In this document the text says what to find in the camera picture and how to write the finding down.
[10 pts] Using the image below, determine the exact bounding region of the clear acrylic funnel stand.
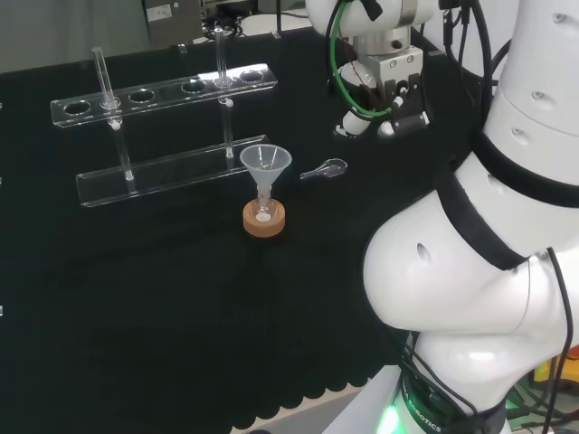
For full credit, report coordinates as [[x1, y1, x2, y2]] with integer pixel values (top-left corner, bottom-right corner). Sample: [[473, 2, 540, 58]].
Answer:
[[49, 25, 280, 209]]

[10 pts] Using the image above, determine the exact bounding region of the black cable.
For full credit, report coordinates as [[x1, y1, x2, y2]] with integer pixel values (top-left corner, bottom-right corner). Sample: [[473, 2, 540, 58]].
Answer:
[[545, 246, 575, 376]]

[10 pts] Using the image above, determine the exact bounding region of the green cable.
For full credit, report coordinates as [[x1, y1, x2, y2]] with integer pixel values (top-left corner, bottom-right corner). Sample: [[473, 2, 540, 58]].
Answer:
[[328, 0, 393, 115]]

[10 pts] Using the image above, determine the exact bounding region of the black bench cloth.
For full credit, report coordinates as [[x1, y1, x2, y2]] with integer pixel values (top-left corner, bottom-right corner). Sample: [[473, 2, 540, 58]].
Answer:
[[0, 26, 498, 434]]

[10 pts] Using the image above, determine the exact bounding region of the grey metal box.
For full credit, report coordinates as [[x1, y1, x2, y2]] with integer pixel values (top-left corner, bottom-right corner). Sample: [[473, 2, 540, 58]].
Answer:
[[142, 0, 203, 46]]

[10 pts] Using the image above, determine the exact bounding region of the yellow stop button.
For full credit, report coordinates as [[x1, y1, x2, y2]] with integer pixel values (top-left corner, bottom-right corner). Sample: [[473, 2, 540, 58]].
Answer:
[[533, 347, 579, 399]]

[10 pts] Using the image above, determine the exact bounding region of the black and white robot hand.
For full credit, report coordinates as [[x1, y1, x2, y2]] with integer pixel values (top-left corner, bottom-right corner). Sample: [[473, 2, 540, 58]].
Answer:
[[332, 47, 431, 141]]

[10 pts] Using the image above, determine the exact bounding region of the small round-bottom glass flask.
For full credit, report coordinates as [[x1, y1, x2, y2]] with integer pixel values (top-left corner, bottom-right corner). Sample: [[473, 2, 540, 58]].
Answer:
[[252, 183, 278, 225]]

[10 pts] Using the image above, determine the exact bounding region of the cork ring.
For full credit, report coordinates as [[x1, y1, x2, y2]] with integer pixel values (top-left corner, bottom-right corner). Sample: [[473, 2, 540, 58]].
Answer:
[[242, 198, 288, 238]]

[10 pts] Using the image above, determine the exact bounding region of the clear glass weighing funnel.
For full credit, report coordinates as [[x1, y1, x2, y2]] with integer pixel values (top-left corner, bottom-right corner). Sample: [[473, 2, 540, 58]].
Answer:
[[299, 157, 348, 181]]

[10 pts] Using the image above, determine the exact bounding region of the clear plastic funnel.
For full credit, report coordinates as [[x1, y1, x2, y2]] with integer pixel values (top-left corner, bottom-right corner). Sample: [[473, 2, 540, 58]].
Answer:
[[239, 143, 294, 200]]

